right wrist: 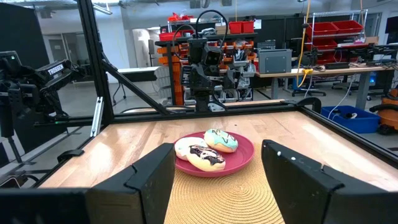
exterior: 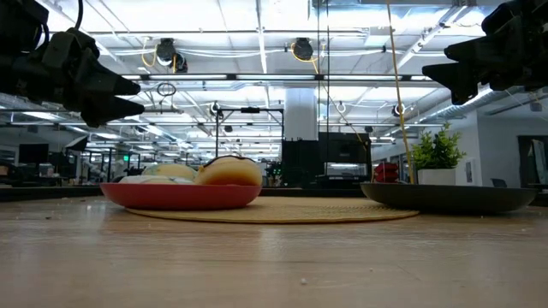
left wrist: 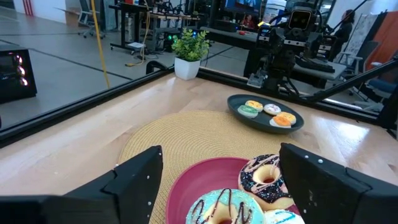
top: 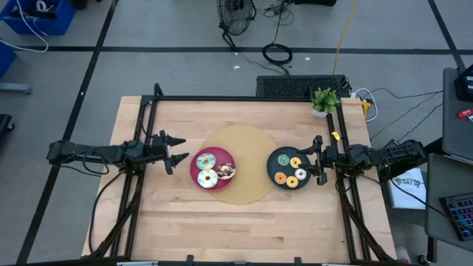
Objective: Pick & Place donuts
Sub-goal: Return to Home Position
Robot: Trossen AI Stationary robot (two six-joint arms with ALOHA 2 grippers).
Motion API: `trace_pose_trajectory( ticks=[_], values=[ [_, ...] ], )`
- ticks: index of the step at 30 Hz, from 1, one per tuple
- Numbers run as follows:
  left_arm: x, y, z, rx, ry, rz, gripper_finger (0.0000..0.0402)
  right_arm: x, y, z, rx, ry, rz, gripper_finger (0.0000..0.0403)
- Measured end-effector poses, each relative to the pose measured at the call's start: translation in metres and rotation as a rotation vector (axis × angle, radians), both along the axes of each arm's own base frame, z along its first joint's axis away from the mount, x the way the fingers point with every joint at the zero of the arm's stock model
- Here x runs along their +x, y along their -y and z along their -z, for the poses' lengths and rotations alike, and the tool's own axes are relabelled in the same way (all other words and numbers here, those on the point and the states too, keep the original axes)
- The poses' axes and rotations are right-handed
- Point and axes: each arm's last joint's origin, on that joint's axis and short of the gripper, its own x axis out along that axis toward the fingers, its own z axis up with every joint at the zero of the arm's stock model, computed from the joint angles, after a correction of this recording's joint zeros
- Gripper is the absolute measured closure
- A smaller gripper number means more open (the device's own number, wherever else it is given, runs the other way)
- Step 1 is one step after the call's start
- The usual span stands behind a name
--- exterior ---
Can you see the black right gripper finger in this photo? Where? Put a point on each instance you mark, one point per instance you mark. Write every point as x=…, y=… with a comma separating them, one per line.
x=458, y=81
x=488, y=51

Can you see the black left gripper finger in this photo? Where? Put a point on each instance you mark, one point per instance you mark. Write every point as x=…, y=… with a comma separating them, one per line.
x=107, y=111
x=115, y=83

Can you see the large mint frosted donut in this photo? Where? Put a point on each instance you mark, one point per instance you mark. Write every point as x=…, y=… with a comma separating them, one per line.
x=171, y=171

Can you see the large chocolate frosted donut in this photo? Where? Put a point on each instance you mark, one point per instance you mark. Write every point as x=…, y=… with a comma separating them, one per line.
x=231, y=173

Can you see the green plant in white pot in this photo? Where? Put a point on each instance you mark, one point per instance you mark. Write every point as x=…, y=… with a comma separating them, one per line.
x=436, y=149

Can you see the black background monitor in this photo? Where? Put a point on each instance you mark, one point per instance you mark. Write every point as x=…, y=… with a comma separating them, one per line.
x=33, y=153

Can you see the red plate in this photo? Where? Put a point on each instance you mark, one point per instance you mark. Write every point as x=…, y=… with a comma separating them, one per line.
x=180, y=197

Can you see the dark round plate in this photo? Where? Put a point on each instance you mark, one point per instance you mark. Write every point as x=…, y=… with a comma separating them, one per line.
x=449, y=197

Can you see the red background object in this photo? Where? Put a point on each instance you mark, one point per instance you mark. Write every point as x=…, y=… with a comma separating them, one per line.
x=385, y=173

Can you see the black computer tower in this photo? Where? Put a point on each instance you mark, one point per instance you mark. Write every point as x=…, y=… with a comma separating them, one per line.
x=342, y=149

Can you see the round woven straw placemat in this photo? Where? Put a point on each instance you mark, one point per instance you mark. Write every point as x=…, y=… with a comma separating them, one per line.
x=278, y=211

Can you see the black background rig frame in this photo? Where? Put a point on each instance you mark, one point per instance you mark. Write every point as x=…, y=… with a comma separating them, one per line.
x=250, y=110

